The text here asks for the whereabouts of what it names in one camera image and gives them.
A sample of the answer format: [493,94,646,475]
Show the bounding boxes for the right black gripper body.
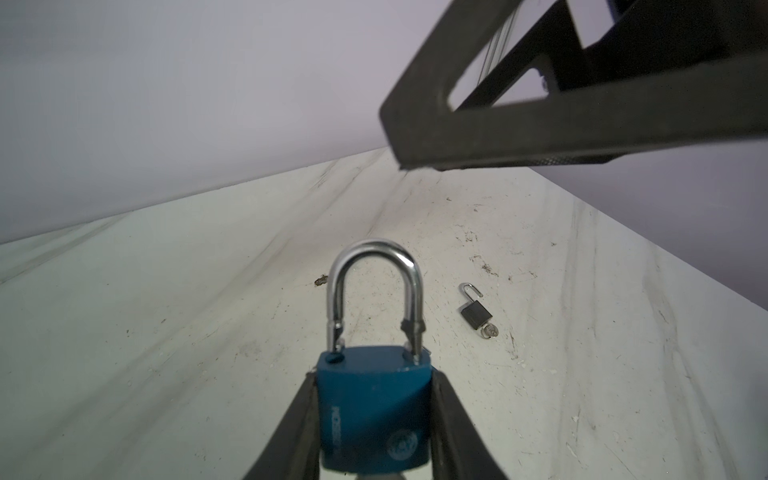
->
[586,0,767,81]

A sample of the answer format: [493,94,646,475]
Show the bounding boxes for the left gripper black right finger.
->
[430,369,508,480]

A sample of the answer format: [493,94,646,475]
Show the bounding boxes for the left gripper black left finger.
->
[244,372,320,480]

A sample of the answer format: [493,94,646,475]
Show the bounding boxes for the large blue padlock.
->
[316,239,432,476]

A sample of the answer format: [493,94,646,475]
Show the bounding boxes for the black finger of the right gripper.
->
[380,1,767,171]
[459,1,618,110]

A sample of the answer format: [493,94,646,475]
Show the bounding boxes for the black padlock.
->
[459,282,492,331]

